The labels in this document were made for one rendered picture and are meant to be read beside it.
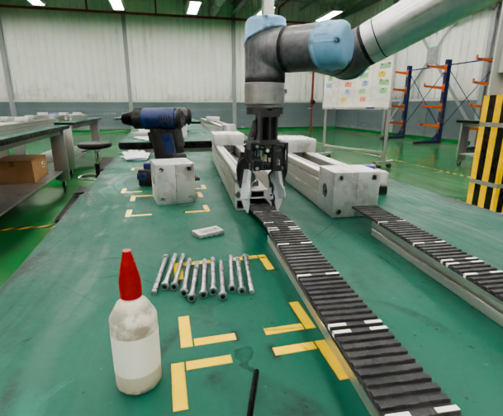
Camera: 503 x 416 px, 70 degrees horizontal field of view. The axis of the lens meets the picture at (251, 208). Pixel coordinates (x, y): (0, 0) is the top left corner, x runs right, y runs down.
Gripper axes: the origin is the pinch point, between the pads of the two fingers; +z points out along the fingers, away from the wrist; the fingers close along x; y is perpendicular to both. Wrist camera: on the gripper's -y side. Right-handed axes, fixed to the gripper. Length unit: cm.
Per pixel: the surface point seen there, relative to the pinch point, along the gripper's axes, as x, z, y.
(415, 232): 19.6, -1.3, 24.1
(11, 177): -197, 50, -333
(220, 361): -12.5, 2.2, 44.2
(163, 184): -20.8, -2.8, -11.8
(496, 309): 17.7, 1.1, 42.2
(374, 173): 22.6, -6.9, 4.4
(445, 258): 17.6, -1.1, 33.7
